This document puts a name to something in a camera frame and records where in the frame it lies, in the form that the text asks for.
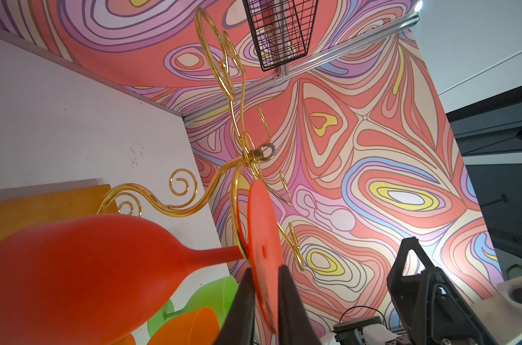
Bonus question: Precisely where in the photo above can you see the black wire basket back wall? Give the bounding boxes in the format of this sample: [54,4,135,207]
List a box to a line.
[242,0,318,72]

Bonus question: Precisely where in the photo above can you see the green wine glass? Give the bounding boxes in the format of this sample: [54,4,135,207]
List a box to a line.
[147,276,238,336]

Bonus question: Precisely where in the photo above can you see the gold wire rack wooden base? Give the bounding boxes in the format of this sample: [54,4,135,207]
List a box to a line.
[0,6,307,273]

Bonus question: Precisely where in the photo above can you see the red wine glass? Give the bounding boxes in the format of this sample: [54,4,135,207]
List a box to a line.
[0,179,284,345]

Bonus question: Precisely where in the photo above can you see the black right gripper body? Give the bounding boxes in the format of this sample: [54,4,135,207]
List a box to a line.
[409,267,497,344]

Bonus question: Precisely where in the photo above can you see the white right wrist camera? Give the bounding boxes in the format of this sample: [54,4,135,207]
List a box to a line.
[472,276,522,345]

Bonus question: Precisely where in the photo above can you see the orange wine glass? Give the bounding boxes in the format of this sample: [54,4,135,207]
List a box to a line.
[112,334,136,345]
[147,307,220,345]

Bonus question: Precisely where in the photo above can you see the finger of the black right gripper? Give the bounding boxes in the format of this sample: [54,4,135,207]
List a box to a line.
[387,237,435,332]

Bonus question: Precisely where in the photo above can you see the orange front wine glass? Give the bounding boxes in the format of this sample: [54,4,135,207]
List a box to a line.
[147,307,220,345]

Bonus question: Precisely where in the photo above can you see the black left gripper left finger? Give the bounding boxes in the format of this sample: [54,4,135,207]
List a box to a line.
[213,268,255,345]

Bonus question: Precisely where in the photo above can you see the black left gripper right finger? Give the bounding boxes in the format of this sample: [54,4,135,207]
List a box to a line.
[278,265,321,345]

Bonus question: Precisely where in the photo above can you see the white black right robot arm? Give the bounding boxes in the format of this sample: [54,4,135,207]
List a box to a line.
[334,237,498,344]

